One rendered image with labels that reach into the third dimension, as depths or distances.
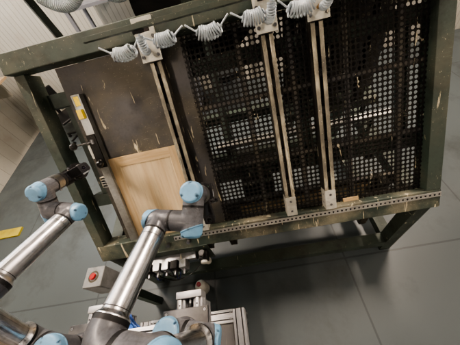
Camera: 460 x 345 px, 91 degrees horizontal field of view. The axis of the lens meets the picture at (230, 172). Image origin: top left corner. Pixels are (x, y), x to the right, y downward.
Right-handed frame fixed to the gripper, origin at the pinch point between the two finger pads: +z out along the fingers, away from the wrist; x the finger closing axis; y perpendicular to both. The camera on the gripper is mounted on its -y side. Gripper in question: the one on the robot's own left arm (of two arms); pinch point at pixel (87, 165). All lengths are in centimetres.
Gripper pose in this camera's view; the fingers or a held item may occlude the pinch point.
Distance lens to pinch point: 149.9
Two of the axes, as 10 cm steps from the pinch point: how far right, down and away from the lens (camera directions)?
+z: 0.3, -3.3, 9.4
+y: -8.4, 5.0, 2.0
